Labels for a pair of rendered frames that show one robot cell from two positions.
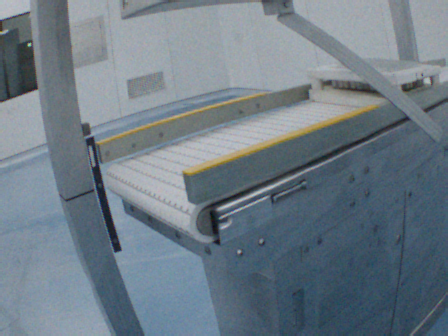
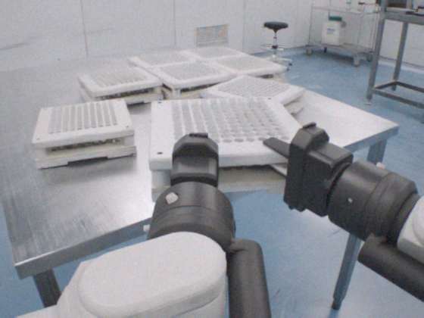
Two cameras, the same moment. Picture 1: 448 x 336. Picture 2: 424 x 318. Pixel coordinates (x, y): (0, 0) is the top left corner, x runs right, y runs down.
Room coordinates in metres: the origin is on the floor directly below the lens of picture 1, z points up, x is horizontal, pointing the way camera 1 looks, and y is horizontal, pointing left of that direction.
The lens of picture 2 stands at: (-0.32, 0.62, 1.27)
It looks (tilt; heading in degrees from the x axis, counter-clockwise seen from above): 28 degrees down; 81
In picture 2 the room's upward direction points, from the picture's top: straight up
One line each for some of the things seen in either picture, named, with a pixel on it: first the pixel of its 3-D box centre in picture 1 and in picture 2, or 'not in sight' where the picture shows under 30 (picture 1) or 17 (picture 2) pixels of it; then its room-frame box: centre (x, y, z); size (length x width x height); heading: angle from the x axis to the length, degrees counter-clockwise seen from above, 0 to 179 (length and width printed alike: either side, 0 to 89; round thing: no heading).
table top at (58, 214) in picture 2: not in sight; (138, 95); (-0.40, 1.99, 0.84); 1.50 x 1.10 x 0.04; 115
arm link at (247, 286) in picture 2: not in sight; (202, 288); (-0.30, 0.85, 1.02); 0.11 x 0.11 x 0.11; 81
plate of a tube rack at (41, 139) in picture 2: not in sight; (83, 120); (-0.53, 1.55, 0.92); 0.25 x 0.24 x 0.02; 10
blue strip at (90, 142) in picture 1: (102, 197); not in sight; (0.66, 0.20, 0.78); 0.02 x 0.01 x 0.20; 123
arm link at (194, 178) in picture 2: not in sight; (191, 204); (-0.29, 0.96, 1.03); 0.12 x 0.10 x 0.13; 81
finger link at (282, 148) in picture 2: not in sight; (283, 146); (-0.16, 1.05, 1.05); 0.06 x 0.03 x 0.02; 121
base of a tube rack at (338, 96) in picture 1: (382, 91); not in sight; (0.87, -0.36, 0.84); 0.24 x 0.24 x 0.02; 34
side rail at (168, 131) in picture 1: (359, 79); not in sight; (1.02, -0.36, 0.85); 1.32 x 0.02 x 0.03; 123
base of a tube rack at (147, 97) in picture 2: not in sight; (119, 93); (-0.47, 1.92, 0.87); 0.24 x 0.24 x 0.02; 22
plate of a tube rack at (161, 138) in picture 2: not in sight; (224, 126); (-0.22, 1.18, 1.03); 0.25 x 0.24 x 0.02; 179
